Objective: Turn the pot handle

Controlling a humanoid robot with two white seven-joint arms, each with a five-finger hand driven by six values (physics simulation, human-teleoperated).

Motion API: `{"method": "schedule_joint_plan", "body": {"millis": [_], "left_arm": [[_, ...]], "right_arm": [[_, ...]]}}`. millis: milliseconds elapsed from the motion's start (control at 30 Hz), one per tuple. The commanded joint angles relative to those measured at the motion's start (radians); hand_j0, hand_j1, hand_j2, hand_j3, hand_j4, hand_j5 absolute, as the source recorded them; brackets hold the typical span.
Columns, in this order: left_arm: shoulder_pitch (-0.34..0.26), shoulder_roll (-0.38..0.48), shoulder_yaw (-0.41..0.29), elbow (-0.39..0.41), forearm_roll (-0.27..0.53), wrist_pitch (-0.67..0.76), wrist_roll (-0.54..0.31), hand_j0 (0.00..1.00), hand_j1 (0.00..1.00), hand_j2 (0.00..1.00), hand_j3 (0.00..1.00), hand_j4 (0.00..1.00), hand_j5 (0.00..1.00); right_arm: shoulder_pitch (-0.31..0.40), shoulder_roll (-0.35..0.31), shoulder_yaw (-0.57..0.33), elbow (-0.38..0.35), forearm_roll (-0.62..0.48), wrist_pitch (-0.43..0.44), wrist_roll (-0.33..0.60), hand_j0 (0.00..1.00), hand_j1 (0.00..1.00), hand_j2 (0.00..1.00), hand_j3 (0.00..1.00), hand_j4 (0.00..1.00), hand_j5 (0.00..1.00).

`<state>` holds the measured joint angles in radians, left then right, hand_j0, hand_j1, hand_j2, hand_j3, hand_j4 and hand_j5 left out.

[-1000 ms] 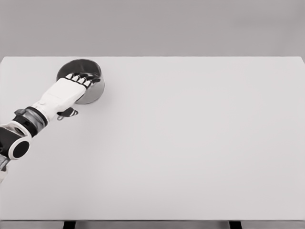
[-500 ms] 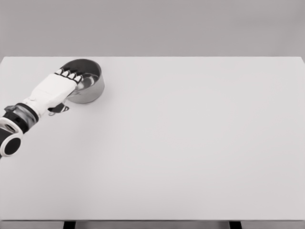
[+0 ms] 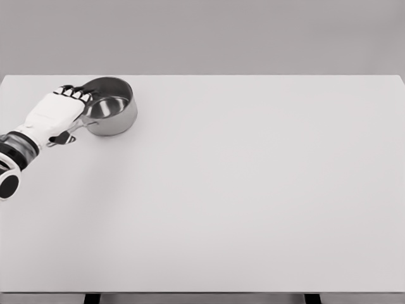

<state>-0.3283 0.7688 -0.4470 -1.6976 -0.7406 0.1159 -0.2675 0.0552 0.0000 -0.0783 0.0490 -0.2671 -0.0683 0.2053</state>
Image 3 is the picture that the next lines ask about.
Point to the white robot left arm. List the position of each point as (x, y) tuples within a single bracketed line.
[(14, 155)]

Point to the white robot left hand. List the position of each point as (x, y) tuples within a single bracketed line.
[(58, 109)]

